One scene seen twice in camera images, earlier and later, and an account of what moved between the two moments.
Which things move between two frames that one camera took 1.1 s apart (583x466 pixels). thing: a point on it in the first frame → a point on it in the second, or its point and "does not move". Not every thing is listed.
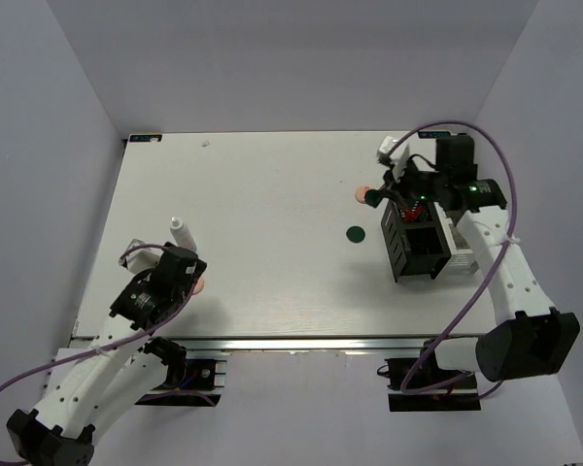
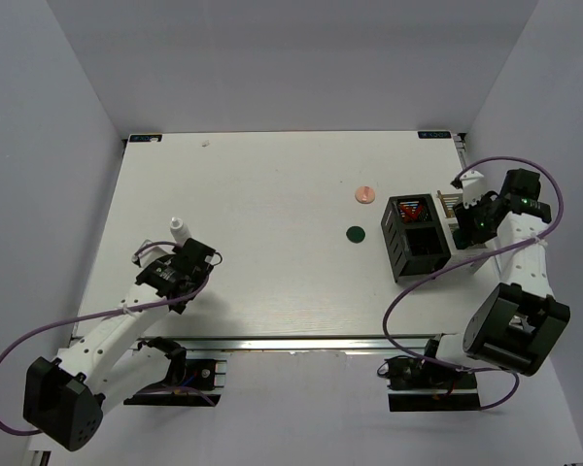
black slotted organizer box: x=415 y=247 does not move
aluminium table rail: x=445 y=343 does not move
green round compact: x=356 y=234 does not move
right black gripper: x=395 y=190 → x=467 y=233
